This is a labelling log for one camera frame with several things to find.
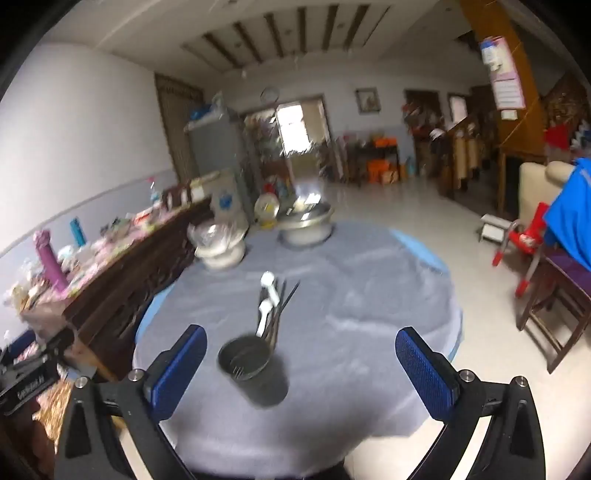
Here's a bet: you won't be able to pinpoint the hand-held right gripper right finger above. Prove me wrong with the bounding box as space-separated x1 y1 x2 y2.
394 327 548 480

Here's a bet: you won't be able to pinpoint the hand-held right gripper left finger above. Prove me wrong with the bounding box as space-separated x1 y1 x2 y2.
54 324 208 480

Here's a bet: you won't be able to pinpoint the black utensil cup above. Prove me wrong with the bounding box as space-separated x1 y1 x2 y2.
217 335 290 409

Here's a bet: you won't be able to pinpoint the white plastic spoon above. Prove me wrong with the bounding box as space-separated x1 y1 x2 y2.
260 271 281 306
255 299 276 339

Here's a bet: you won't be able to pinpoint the gold patterned cloth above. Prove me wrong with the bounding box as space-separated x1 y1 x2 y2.
32 378 70 455

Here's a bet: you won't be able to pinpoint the grey tablecloth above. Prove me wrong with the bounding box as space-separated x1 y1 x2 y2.
133 220 462 478

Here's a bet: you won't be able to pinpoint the dark carved wooden sideboard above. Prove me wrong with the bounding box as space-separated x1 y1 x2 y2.
21 198 213 384

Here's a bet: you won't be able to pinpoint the white enamel basin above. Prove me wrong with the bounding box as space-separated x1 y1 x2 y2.
194 240 247 271

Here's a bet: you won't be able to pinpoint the purple thermos bottle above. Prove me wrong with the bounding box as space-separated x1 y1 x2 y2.
33 230 69 294

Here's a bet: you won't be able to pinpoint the light blue tablecloth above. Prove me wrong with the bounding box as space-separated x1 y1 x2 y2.
136 227 464 365

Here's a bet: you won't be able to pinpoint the plastic-wrapped bowl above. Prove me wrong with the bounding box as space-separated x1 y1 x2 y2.
187 219 247 252

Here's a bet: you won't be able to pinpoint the brown wooden chair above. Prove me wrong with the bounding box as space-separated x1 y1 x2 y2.
516 249 591 374

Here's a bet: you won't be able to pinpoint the white step stool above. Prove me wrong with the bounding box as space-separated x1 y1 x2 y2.
478 213 513 243

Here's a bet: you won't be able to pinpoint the red plastic chair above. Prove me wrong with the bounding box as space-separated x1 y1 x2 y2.
492 202 552 296

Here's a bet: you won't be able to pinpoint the white chest freezer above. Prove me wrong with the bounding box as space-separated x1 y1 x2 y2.
189 168 250 227

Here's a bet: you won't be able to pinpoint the aluminium pot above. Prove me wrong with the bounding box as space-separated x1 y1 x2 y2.
276 199 335 247

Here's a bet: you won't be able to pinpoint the orange cardboard boxes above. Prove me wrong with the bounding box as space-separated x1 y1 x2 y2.
367 159 400 184

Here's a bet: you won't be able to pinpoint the blue garment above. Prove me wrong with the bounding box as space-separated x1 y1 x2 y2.
544 158 591 273

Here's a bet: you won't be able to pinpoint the beige armchair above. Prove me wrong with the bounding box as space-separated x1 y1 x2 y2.
517 161 575 222

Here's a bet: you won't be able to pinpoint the grey refrigerator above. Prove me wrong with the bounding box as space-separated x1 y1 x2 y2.
184 111 250 183

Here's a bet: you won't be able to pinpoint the dark wooden table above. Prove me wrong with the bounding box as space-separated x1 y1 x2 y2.
344 136 402 185

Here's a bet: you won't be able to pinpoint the wooden stair railing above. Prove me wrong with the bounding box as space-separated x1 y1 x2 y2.
436 115 497 199

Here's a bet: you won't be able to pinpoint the brown wooden door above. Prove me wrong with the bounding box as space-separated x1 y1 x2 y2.
154 73 204 185

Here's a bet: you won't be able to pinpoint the glass display cabinet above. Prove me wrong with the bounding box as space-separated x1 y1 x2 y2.
245 113 282 162

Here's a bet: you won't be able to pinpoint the framed wall picture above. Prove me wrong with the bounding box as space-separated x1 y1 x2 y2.
355 88 382 114

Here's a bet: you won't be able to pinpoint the wall calendar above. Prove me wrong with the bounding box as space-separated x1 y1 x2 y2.
479 36 527 110

